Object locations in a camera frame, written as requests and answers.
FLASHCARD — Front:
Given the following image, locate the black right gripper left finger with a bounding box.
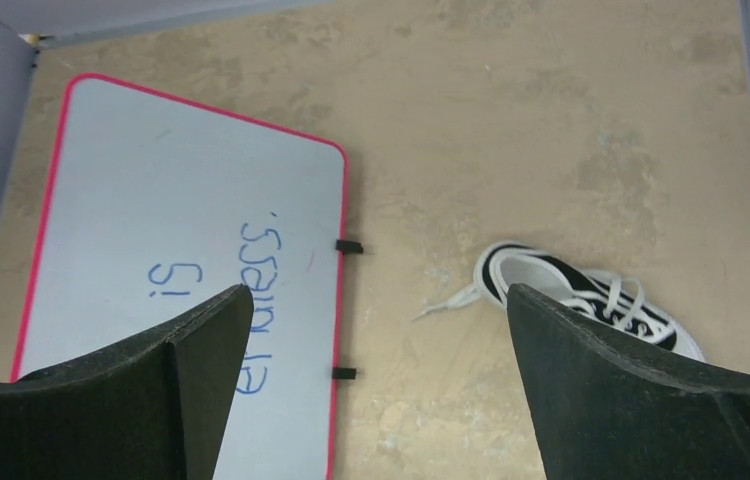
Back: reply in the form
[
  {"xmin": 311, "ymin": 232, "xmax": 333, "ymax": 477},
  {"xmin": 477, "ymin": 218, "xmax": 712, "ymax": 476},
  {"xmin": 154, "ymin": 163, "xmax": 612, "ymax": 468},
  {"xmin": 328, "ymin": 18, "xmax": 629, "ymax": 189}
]
[{"xmin": 0, "ymin": 285, "xmax": 253, "ymax": 479}]

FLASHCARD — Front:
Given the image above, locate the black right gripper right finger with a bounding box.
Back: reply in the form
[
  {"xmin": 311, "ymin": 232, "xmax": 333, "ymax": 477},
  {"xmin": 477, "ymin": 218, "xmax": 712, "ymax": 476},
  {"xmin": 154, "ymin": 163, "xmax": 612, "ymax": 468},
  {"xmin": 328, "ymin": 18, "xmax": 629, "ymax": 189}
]
[{"xmin": 507, "ymin": 285, "xmax": 750, "ymax": 479}]

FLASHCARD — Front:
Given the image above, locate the black and white sneaker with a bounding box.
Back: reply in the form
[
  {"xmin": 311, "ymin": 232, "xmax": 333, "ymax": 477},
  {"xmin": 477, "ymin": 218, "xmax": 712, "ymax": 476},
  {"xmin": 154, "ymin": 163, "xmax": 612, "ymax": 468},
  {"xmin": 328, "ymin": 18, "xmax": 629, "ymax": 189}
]
[{"xmin": 473, "ymin": 241, "xmax": 705, "ymax": 362}]

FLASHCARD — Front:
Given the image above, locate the pink-framed whiteboard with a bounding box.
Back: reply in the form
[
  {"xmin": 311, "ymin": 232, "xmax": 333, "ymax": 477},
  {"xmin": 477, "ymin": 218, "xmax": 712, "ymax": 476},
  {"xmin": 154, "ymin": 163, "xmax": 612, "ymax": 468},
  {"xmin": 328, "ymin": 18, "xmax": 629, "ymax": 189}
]
[{"xmin": 11, "ymin": 73, "xmax": 348, "ymax": 479}]

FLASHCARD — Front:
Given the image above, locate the white shoelace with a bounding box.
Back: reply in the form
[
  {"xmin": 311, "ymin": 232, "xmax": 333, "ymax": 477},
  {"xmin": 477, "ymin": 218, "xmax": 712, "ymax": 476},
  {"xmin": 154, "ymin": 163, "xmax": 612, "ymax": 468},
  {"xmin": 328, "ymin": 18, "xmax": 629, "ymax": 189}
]
[{"xmin": 418, "ymin": 267, "xmax": 653, "ymax": 337}]

